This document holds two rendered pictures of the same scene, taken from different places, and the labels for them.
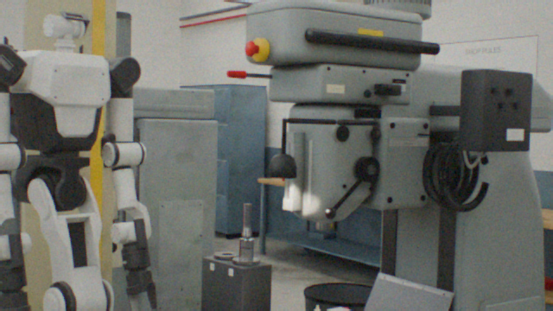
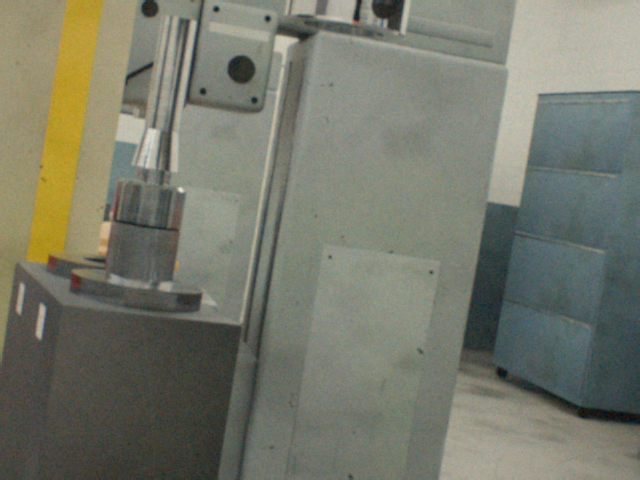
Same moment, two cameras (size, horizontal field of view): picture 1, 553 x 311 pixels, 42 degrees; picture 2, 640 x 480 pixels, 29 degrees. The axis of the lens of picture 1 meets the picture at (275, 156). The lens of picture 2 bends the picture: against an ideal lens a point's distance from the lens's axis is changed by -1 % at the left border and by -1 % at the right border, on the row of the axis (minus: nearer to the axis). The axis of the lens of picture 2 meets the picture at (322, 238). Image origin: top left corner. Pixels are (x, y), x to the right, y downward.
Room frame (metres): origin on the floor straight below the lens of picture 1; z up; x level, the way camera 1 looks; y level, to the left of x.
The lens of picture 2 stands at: (1.53, -0.31, 1.22)
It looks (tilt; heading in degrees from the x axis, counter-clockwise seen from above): 3 degrees down; 20
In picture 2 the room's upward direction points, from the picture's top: 9 degrees clockwise
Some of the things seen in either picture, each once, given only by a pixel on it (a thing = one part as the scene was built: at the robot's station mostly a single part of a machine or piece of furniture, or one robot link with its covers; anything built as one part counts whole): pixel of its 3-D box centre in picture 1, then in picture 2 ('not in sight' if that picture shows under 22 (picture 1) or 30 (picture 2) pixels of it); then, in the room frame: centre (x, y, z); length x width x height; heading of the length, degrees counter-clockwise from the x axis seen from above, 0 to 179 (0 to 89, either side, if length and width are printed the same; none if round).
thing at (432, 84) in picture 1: (451, 99); not in sight; (2.28, -0.55, 1.66); 0.80 x 0.23 x 0.20; 125
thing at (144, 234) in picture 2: (246, 250); (144, 238); (2.29, 0.09, 1.16); 0.05 x 0.05 x 0.06
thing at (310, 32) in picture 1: (375, 42); not in sight; (1.89, -0.25, 1.79); 0.45 x 0.04 x 0.04; 125
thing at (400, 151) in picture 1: (378, 160); not in sight; (2.10, -0.30, 1.47); 0.24 x 0.19 x 0.26; 35
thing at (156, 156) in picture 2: (247, 221); (165, 101); (2.29, 0.09, 1.25); 0.03 x 0.03 x 0.11
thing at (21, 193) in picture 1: (47, 180); not in sight; (2.30, 0.73, 1.37); 0.28 x 0.13 x 0.18; 48
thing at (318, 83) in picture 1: (340, 85); not in sight; (2.02, -0.18, 1.68); 0.34 x 0.24 x 0.10; 125
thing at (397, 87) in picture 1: (379, 91); not in sight; (1.92, -0.27, 1.66); 0.12 x 0.04 x 0.04; 125
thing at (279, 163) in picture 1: (282, 165); not in sight; (1.85, -0.02, 1.46); 0.07 x 0.07 x 0.06
